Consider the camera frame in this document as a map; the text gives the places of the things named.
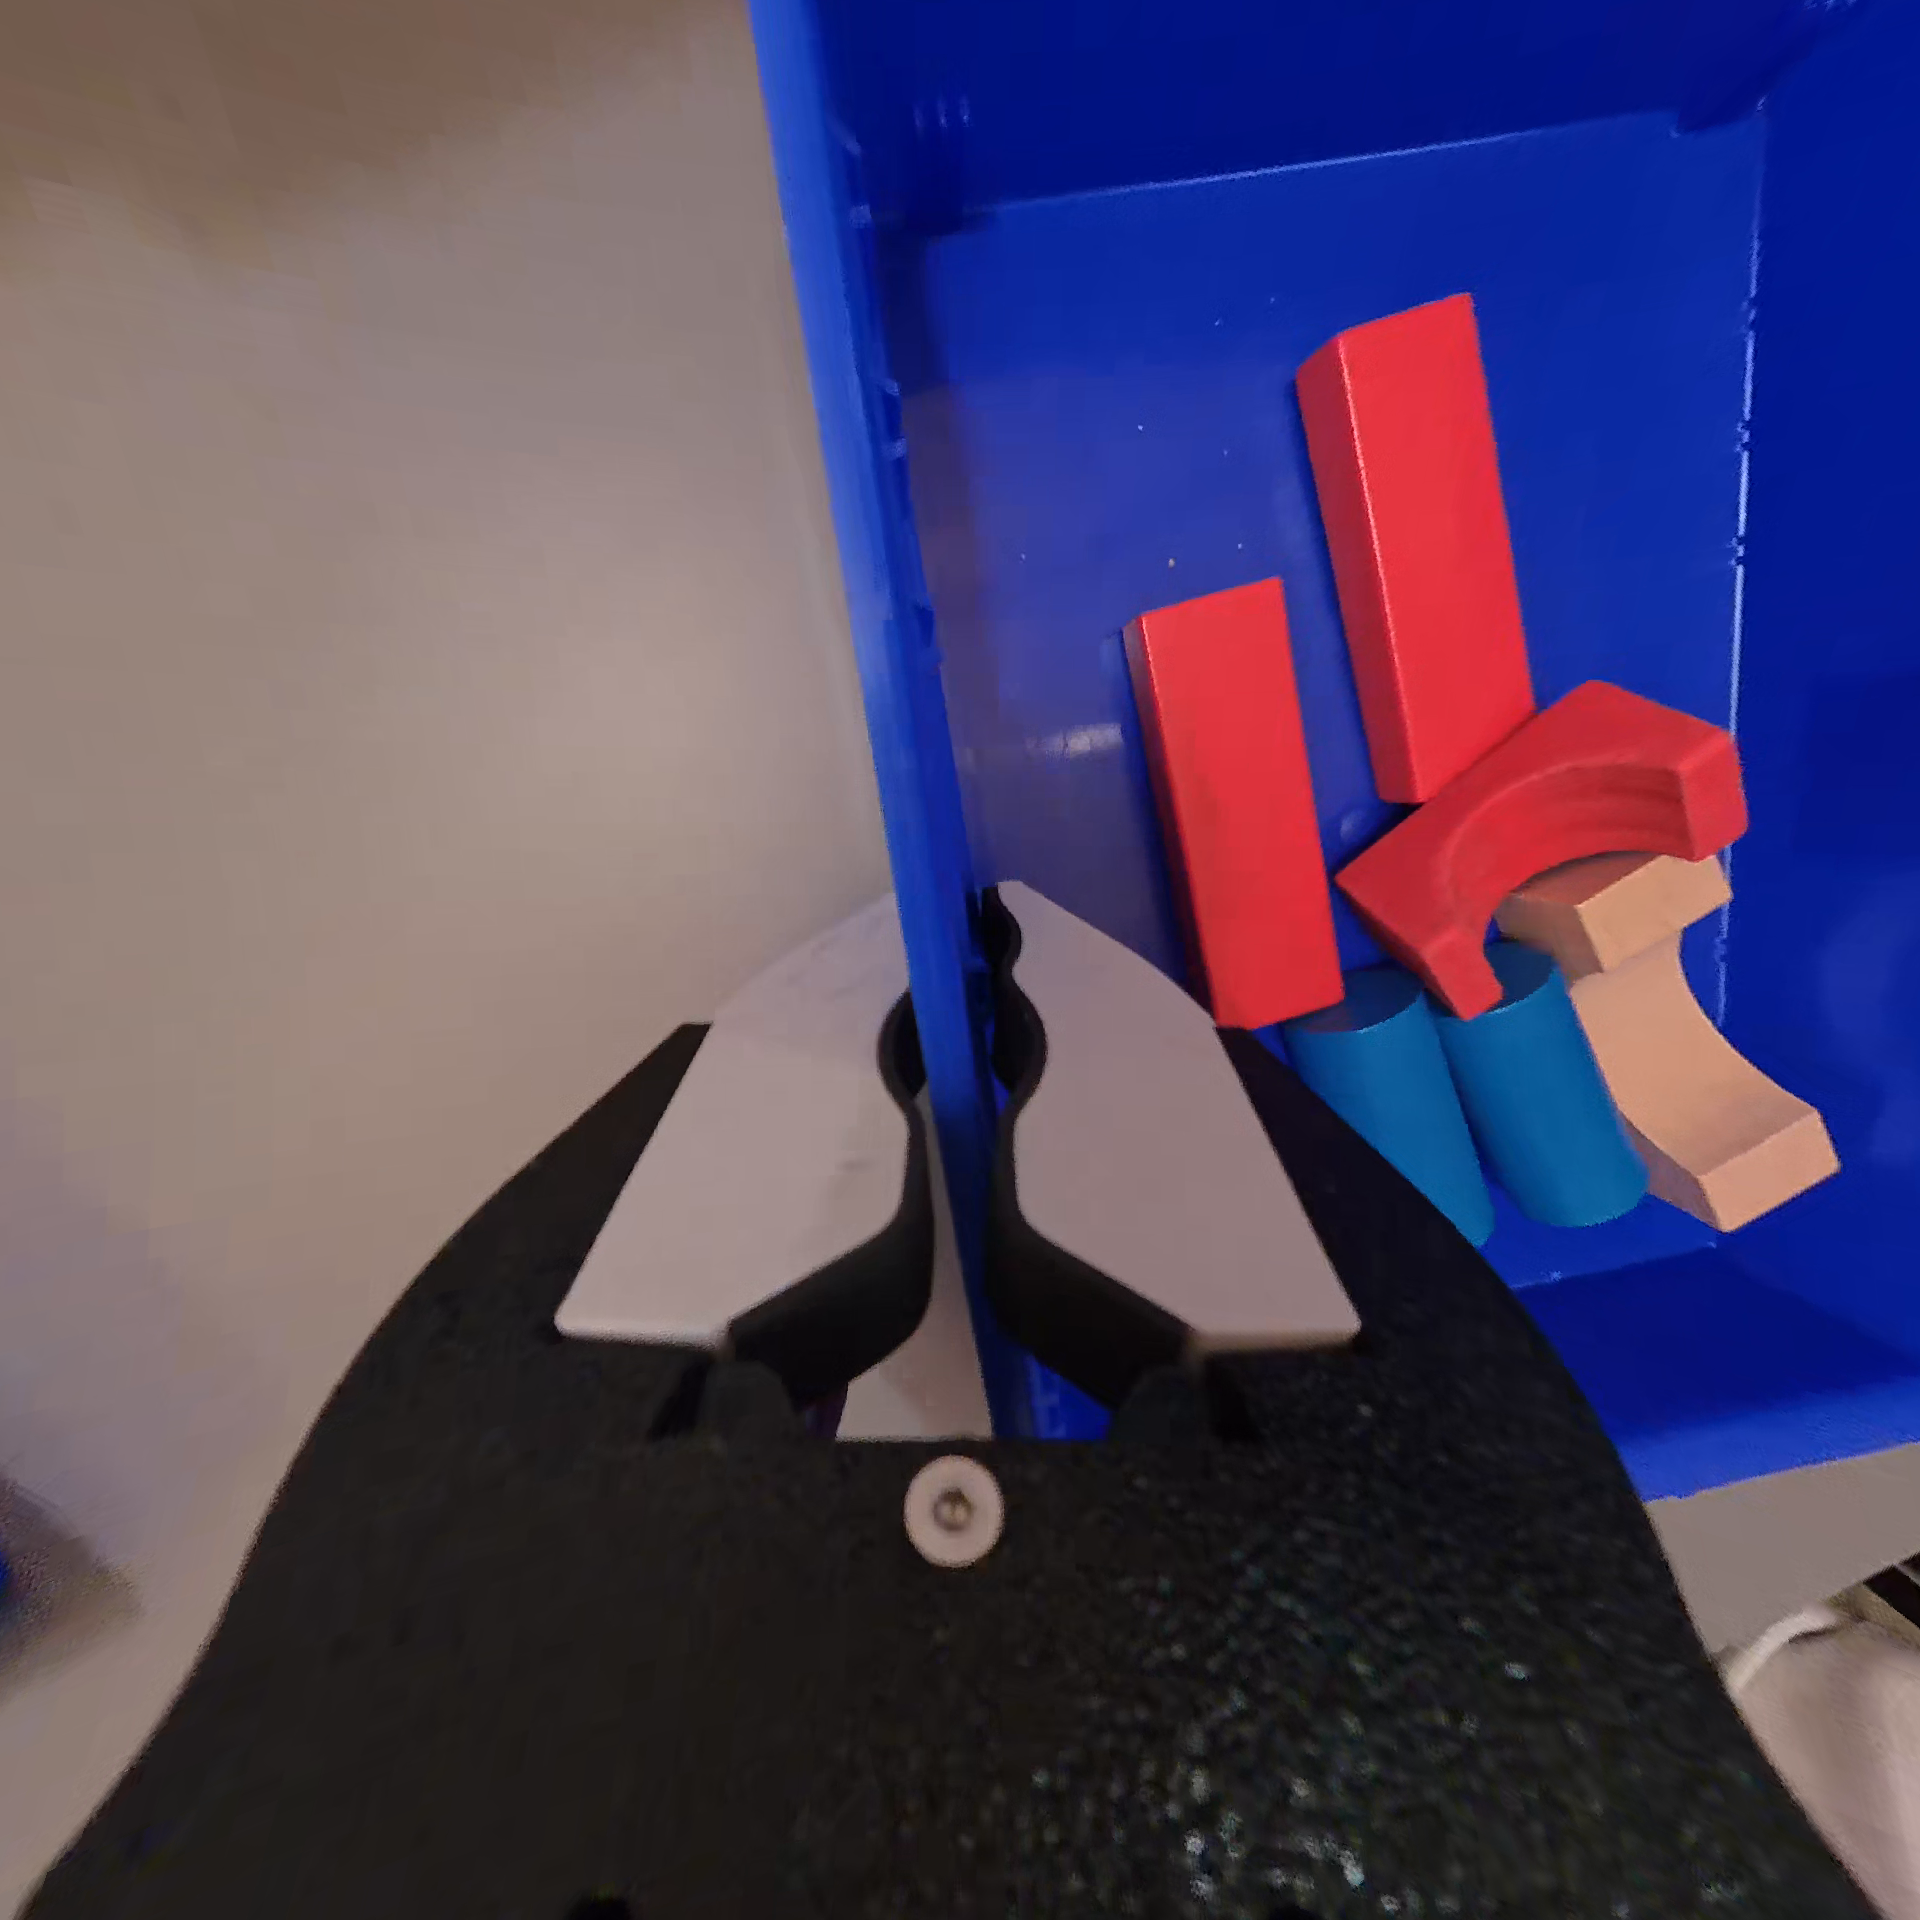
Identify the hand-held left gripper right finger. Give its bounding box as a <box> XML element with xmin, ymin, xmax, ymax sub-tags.
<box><xmin>978</xmin><ymin>881</ymin><xmax>1362</xmax><ymax>1420</ymax></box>

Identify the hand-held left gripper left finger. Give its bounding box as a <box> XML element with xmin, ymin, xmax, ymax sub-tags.
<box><xmin>555</xmin><ymin>896</ymin><xmax>939</xmax><ymax>1412</ymax></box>

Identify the red plank block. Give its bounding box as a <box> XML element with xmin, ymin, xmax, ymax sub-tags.
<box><xmin>1122</xmin><ymin>576</ymin><xmax>1346</xmax><ymax>1032</ymax></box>
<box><xmin>1294</xmin><ymin>292</ymin><xmax>1543</xmax><ymax>806</ymax></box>

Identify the red arch block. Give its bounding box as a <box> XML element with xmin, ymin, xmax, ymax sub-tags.
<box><xmin>1335</xmin><ymin>679</ymin><xmax>1748</xmax><ymax>1022</ymax></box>

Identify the blue plastic bin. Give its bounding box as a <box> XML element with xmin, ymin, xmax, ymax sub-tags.
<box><xmin>744</xmin><ymin>0</ymin><xmax>1920</xmax><ymax>1502</ymax></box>

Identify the blue cylinder block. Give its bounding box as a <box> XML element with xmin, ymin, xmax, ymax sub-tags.
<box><xmin>1437</xmin><ymin>942</ymin><xmax>1652</xmax><ymax>1232</ymax></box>
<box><xmin>1282</xmin><ymin>965</ymin><xmax>1498</xmax><ymax>1249</ymax></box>

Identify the natural wood arch block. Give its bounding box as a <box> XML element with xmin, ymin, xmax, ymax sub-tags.
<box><xmin>1498</xmin><ymin>853</ymin><xmax>1845</xmax><ymax>1233</ymax></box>

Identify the white cable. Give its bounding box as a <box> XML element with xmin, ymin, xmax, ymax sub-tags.
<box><xmin>1710</xmin><ymin>1591</ymin><xmax>1877</xmax><ymax>1689</ymax></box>

